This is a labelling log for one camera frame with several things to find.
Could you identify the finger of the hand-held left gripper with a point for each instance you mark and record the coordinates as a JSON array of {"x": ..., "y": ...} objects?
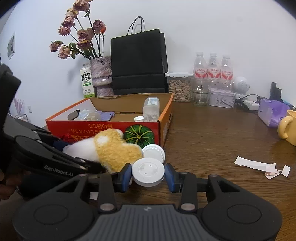
[
  {"x": 49, "y": 136},
  {"x": 92, "y": 165}
]

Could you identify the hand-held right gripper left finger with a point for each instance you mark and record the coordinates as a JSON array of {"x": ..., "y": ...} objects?
[{"x": 126, "y": 176}]

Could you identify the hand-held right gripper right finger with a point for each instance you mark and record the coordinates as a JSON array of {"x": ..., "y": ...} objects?
[{"x": 172, "y": 178}]

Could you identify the white round disc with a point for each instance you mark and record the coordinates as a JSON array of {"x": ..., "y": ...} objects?
[
  {"x": 153, "y": 151},
  {"x": 148, "y": 171}
]

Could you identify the white yellow plush sheep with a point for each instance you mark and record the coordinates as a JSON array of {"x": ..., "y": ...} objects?
[{"x": 115, "y": 153}]

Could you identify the red cardboard box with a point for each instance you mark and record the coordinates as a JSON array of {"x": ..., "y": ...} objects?
[{"x": 81, "y": 126}]

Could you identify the purple cloth pouch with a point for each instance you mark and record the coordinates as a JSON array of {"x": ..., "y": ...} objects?
[{"x": 106, "y": 115}]

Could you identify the white ribbed jar lid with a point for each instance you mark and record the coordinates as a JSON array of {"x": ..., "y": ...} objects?
[{"x": 138, "y": 118}]

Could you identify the clear cotton swab container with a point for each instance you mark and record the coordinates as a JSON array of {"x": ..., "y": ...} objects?
[{"x": 151, "y": 111}]

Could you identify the person's left hand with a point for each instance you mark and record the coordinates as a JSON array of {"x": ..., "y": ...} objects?
[{"x": 5, "y": 186}]

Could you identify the red artificial rose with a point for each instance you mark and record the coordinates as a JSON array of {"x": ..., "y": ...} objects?
[{"x": 69, "y": 137}]

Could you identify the purple feather decoration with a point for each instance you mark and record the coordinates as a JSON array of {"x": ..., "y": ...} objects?
[{"x": 19, "y": 104}]

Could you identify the clear plastic bag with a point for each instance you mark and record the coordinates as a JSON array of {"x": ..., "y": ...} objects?
[{"x": 90, "y": 115}]

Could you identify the wooden desk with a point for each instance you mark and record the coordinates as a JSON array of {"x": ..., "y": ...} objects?
[{"x": 219, "y": 139}]

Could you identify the white green milk carton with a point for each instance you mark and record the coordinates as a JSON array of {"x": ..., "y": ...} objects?
[{"x": 87, "y": 81}]

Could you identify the white paper strip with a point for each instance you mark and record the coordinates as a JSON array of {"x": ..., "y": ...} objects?
[{"x": 249, "y": 163}]

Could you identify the purple ceramic vase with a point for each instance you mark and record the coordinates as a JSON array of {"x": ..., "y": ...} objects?
[{"x": 101, "y": 74}]

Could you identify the clear glass cup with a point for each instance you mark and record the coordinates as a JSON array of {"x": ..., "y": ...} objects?
[{"x": 200, "y": 97}]

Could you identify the clear snack storage container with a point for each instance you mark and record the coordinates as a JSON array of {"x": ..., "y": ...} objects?
[{"x": 179, "y": 89}]

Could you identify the pale tin box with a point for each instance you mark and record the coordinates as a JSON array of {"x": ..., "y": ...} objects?
[{"x": 220, "y": 99}]

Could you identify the small torn wrapper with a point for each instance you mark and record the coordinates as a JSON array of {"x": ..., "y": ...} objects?
[{"x": 269, "y": 175}]

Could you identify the dried rose bouquet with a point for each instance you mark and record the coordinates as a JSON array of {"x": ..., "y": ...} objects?
[{"x": 82, "y": 34}]

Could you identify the white power strip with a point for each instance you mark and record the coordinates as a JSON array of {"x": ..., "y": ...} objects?
[{"x": 251, "y": 105}]

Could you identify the black paper bag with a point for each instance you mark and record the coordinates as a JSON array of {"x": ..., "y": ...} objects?
[{"x": 138, "y": 64}]

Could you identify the clear water bottle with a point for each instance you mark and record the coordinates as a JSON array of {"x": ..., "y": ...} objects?
[
  {"x": 214, "y": 68},
  {"x": 226, "y": 69},
  {"x": 200, "y": 67}
]

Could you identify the white round robot gadget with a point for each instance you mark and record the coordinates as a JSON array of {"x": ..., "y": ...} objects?
[{"x": 240, "y": 84}]

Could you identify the purple tissue pack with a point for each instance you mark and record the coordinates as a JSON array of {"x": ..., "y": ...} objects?
[{"x": 270, "y": 113}]

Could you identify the yellow mug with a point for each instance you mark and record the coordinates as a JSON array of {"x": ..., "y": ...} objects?
[{"x": 290, "y": 129}]

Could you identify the black upright gadget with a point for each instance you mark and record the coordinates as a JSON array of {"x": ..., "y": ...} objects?
[{"x": 274, "y": 91}]

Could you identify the wall picture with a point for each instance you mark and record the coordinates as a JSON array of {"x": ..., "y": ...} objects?
[{"x": 11, "y": 46}]

